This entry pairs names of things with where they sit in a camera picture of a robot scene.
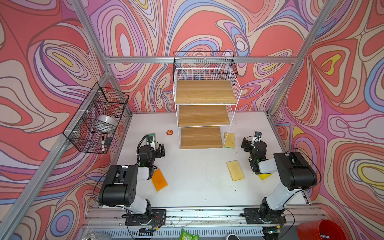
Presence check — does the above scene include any white wire wooden shelf rack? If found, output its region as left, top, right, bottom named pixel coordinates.
left=173, top=67, right=242, bottom=150

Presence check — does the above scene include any yellow sponge right table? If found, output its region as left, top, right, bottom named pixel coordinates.
left=259, top=174, right=272, bottom=181

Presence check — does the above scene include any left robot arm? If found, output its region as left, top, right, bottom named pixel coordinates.
left=98, top=144, right=165, bottom=219

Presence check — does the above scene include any black marker in basket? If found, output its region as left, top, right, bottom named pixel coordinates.
left=101, top=136, right=105, bottom=154

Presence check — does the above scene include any silver tape roll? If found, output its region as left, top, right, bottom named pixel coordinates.
left=95, top=115, right=118, bottom=128

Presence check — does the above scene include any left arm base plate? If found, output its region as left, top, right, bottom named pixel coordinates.
left=122, top=209, right=167, bottom=228

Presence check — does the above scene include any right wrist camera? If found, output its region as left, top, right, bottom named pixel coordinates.
left=255, top=132, right=262, bottom=139

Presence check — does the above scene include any aluminium front rail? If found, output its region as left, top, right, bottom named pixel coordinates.
left=83, top=205, right=327, bottom=228

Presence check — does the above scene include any green sponge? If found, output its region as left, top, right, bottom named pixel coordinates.
left=147, top=133, right=156, bottom=142

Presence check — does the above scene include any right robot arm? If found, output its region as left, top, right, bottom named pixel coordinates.
left=241, top=136, right=320, bottom=223

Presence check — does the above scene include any pale yellow sponge orange underside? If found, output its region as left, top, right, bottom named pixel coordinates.
left=227, top=161, right=245, bottom=182

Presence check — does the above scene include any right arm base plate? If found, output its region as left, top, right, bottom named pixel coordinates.
left=240, top=208, right=287, bottom=225

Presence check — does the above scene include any black wire basket on wall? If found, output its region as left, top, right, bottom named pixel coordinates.
left=63, top=83, right=129, bottom=154

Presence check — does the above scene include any red bucket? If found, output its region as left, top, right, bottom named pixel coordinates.
left=297, top=220, right=347, bottom=240

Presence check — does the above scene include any yellow sponge beside shelf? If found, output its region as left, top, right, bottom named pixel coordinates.
left=224, top=133, right=235, bottom=149

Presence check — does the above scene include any green snack bag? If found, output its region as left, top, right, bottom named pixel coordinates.
left=179, top=229, right=200, bottom=240

